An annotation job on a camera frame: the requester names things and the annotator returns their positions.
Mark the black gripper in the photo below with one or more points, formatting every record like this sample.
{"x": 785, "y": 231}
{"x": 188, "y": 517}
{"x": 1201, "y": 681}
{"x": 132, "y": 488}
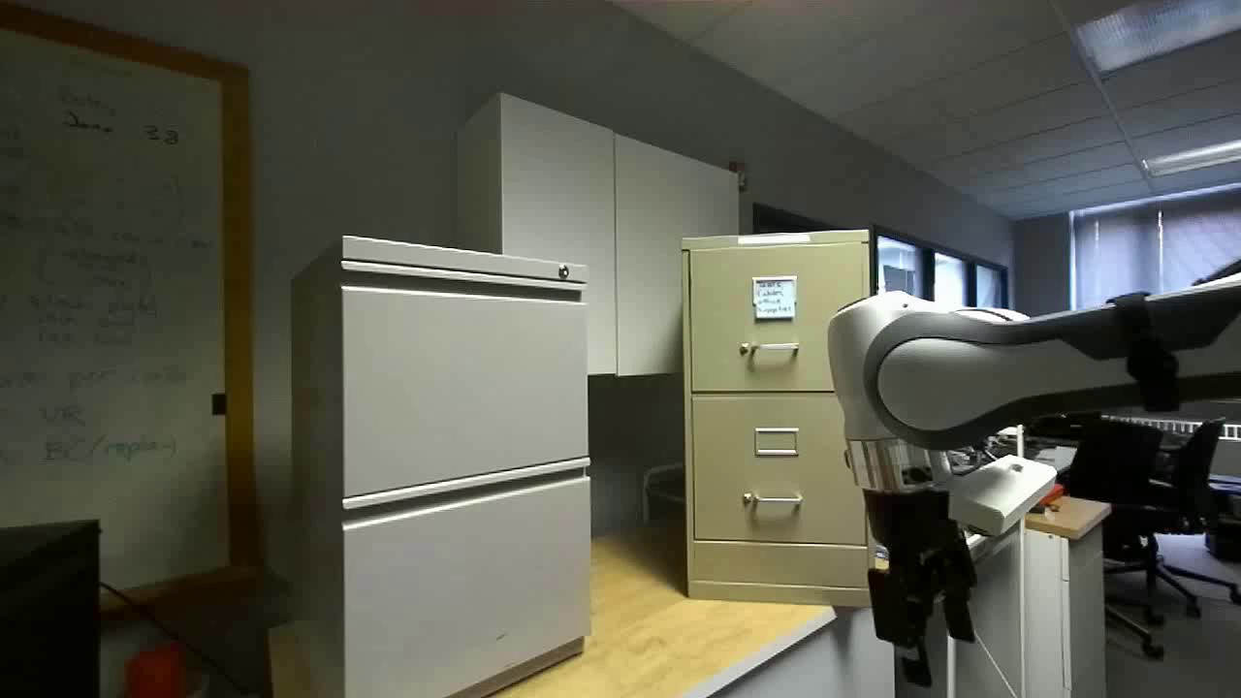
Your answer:
{"x": 925, "y": 573}

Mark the beige bottom cabinet drawer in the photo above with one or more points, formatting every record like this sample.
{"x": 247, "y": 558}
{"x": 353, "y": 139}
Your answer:
{"x": 773, "y": 469}

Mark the beige cabinet drawer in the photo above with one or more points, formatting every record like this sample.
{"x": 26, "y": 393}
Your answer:
{"x": 773, "y": 469}
{"x": 757, "y": 308}

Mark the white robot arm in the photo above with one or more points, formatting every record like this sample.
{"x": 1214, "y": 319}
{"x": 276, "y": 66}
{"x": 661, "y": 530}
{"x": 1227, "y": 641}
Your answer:
{"x": 916, "y": 383}

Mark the white base cabinet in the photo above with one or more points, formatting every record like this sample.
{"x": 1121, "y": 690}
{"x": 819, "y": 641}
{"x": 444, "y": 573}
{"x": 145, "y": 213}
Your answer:
{"x": 1036, "y": 613}

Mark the beige two-drawer file cabinet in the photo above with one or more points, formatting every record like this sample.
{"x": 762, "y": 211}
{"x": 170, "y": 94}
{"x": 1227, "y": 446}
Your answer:
{"x": 771, "y": 573}

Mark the beige top cabinet drawer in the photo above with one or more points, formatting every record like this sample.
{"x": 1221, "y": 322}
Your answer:
{"x": 757, "y": 308}

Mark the black office chair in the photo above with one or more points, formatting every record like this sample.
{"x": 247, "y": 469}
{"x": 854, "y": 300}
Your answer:
{"x": 1151, "y": 488}

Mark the red object on floor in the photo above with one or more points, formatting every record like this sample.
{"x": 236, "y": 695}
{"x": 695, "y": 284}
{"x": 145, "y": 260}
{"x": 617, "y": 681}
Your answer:
{"x": 157, "y": 673}

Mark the wood-framed whiteboard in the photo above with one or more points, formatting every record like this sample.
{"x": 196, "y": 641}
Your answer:
{"x": 126, "y": 275}

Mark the black box at left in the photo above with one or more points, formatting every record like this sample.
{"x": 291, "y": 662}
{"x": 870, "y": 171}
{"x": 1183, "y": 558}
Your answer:
{"x": 47, "y": 609}

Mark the grey two-drawer pedestal cabinet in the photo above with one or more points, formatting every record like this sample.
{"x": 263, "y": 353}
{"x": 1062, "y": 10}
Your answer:
{"x": 441, "y": 464}

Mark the white wall cupboard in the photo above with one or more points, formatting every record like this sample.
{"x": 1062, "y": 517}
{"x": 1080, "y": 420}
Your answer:
{"x": 560, "y": 189}

